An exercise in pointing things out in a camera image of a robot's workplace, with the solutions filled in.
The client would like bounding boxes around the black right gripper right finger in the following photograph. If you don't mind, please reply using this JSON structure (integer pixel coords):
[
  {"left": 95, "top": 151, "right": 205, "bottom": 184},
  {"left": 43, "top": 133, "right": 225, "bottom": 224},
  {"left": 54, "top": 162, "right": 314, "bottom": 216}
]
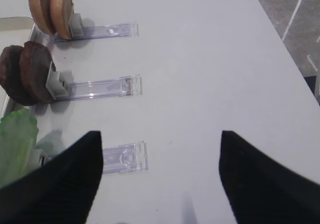
[{"left": 219, "top": 130, "right": 320, "bottom": 223}]

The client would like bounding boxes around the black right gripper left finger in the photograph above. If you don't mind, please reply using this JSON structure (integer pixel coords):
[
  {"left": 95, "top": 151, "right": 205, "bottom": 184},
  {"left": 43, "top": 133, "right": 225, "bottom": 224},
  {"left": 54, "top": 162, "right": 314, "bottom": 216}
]
[{"left": 0, "top": 131, "right": 104, "bottom": 223}]

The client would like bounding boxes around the brown meat patty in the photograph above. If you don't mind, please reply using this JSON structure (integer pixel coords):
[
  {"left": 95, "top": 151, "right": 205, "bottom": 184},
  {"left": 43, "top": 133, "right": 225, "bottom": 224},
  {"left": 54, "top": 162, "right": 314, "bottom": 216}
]
[
  {"left": 19, "top": 41, "right": 56, "bottom": 103},
  {"left": 0, "top": 45, "right": 37, "bottom": 106}
]

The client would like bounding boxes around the green lettuce leaf in holder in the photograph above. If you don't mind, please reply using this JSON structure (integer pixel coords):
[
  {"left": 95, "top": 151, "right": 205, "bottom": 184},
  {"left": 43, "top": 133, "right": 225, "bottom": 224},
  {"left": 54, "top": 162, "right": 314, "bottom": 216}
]
[{"left": 0, "top": 109, "right": 39, "bottom": 187}]

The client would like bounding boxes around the white metal tray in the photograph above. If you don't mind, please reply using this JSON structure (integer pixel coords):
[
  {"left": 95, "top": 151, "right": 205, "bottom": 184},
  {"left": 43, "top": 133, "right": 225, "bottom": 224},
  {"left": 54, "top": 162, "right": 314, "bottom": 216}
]
[{"left": 0, "top": 15, "right": 55, "bottom": 119}]

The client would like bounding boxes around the outer burger bun half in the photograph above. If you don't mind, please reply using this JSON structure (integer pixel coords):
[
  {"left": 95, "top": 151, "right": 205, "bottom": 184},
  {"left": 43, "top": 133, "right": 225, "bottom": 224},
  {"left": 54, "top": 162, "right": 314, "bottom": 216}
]
[{"left": 50, "top": 0, "right": 74, "bottom": 40}]

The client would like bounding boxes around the burger bun half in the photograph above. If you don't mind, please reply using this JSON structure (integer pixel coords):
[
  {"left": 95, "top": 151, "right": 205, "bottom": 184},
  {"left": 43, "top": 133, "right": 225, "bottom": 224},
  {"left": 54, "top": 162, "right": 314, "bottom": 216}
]
[
  {"left": 28, "top": 0, "right": 56, "bottom": 35},
  {"left": 50, "top": 0, "right": 74, "bottom": 40}
]

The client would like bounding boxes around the inner burger bun half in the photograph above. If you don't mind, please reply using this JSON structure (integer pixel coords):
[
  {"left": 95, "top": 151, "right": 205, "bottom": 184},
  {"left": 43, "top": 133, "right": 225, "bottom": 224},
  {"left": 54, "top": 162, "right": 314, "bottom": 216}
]
[{"left": 28, "top": 0, "right": 56, "bottom": 35}]

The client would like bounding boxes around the clear lettuce holder rail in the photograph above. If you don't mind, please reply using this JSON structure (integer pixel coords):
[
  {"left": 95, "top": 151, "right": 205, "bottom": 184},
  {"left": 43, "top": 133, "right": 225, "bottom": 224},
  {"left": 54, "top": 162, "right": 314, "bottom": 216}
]
[{"left": 29, "top": 130, "right": 150, "bottom": 175}]

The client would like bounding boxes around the clear patty holder rail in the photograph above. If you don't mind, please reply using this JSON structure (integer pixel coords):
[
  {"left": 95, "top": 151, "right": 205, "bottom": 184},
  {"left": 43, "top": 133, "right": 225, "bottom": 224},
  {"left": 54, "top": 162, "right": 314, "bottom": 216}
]
[{"left": 45, "top": 63, "right": 143, "bottom": 102}]

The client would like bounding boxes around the clear bun holder rail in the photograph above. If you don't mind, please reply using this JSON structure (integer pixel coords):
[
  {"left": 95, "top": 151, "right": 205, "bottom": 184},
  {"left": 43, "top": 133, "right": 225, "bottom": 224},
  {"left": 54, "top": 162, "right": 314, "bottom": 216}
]
[{"left": 50, "top": 13, "right": 139, "bottom": 43}]

